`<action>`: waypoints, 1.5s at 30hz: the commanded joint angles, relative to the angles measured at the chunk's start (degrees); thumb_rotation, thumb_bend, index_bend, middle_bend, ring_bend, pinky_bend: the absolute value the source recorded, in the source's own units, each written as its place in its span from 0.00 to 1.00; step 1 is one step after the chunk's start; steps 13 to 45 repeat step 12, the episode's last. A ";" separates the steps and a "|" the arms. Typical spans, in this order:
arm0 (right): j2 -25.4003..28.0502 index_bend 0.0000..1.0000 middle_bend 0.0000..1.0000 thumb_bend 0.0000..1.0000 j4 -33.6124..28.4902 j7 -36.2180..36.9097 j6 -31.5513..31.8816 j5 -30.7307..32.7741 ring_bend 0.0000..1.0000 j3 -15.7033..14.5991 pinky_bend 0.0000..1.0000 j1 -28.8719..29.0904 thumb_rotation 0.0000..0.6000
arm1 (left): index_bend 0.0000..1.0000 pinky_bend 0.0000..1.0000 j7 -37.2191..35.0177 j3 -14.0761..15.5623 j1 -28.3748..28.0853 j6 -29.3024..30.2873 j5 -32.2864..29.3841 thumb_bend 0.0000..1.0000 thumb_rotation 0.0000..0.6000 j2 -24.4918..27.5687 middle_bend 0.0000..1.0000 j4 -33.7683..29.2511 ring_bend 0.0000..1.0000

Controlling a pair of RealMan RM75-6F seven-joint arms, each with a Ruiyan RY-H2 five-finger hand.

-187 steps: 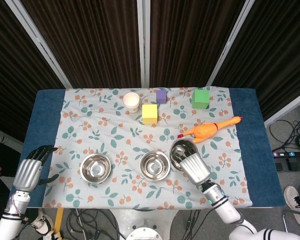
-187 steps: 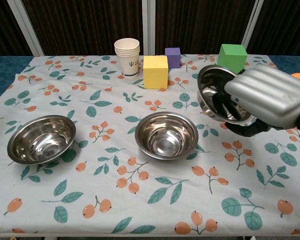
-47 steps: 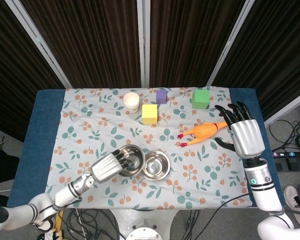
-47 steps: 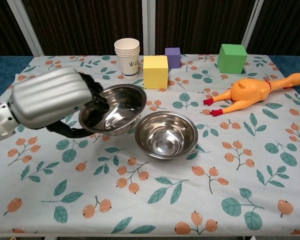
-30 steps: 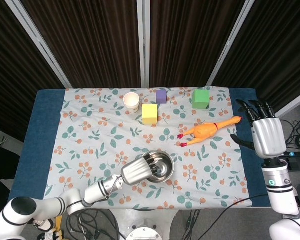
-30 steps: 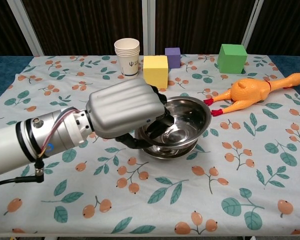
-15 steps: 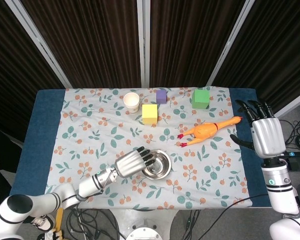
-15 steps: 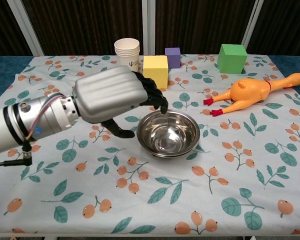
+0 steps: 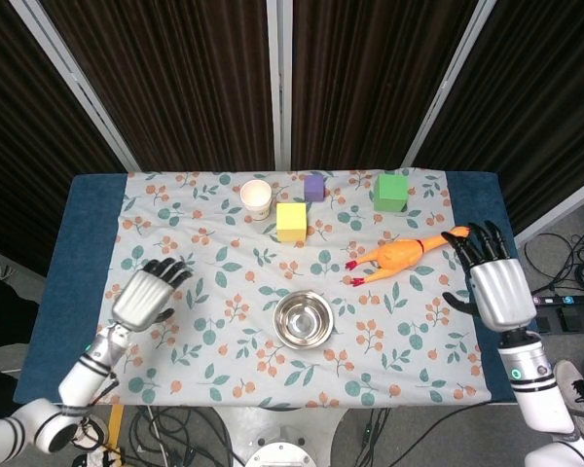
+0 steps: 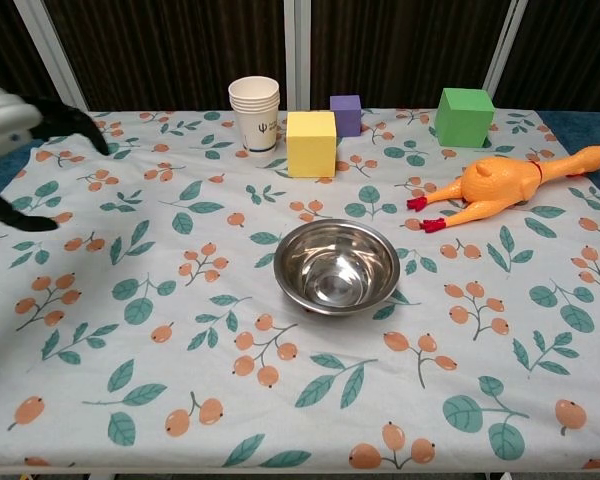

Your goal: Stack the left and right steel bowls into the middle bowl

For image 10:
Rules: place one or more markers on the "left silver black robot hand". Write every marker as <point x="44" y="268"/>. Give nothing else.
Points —
<point x="5" y="120"/>

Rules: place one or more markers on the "orange rubber chicken toy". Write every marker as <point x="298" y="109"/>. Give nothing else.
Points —
<point x="500" y="182"/>

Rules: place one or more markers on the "yellow foam cube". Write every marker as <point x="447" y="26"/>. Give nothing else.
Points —
<point x="311" y="150"/>

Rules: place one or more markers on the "grey partition frame post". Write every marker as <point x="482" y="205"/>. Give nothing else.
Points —
<point x="297" y="50"/>
<point x="50" y="55"/>
<point x="505" y="45"/>

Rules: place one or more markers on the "dark brown partition panel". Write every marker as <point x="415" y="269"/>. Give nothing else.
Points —
<point x="405" y="45"/>
<point x="0" y="45"/>
<point x="180" y="50"/>
<point x="570" y="50"/>

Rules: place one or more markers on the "green foam cube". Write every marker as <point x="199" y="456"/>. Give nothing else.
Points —
<point x="462" y="122"/>

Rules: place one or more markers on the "white paper cup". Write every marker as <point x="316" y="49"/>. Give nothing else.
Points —
<point x="276" y="104"/>
<point x="275" y="108"/>
<point x="276" y="99"/>
<point x="252" y="87"/>
<point x="257" y="130"/>

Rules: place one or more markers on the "purple foam cube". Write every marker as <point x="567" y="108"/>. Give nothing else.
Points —
<point x="346" y="117"/>

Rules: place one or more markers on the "floral tablecloth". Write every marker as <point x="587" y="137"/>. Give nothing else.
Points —
<point x="230" y="350"/>

